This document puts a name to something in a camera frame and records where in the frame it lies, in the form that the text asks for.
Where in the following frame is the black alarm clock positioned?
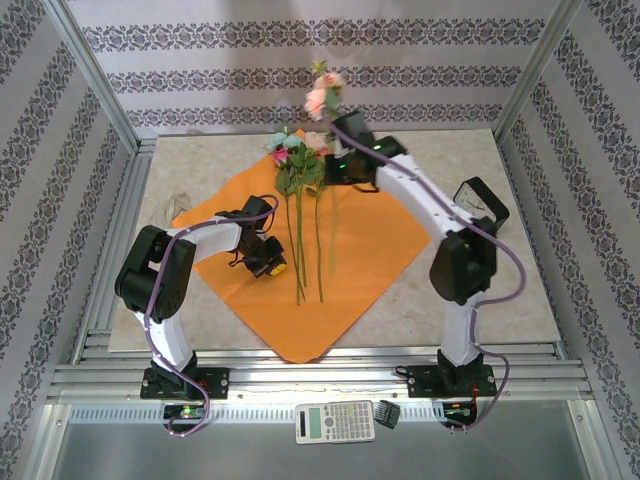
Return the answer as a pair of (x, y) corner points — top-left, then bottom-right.
(452, 176), (511, 236)

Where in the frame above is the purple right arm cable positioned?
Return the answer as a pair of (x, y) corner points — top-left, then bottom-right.
(325, 121), (527, 435)

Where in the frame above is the small black box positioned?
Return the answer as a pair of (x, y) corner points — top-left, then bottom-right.
(373, 399), (399, 429)

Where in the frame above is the cream artificial rose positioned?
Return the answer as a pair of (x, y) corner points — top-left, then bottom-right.
(303, 131), (326, 304)

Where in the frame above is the perforated metal cable tray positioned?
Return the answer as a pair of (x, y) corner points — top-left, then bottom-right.
(67, 402), (484, 426)

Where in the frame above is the aluminium front frame rail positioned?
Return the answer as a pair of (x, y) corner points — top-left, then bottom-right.
(47, 343), (594, 401)

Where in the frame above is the white scientific calculator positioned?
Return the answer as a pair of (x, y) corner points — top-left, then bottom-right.
(293, 399), (376, 445)

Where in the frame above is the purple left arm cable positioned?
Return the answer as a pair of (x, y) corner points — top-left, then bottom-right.
(142, 193), (279, 440)

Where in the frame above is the aluminium side rail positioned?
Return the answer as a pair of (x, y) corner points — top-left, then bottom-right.
(72, 139), (156, 364)
(494, 139), (569, 359)

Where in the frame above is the aluminium frame post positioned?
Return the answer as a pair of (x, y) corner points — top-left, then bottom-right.
(42, 0), (141, 151)
(492, 0), (584, 146)

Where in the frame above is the orange wrapping paper sheet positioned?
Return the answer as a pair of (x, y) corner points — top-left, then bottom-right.
(172, 128), (432, 365)

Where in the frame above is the pale peach artificial flower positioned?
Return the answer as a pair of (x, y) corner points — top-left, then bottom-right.
(302, 58), (347, 275)

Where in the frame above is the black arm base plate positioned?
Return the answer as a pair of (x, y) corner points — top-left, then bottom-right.
(407, 363), (498, 400)
(139, 367), (230, 400)

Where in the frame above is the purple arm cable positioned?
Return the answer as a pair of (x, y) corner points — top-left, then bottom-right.
(142, 193), (279, 440)
(325, 121), (527, 435)

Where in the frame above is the beige fabric ribbon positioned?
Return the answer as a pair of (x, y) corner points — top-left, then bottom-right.
(152, 192), (194, 229)

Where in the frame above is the small circuit board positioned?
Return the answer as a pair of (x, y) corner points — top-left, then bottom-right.
(163, 403), (206, 420)
(442, 401), (477, 419)

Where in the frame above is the magenta artificial flower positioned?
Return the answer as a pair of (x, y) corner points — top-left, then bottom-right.
(272, 148), (304, 306)

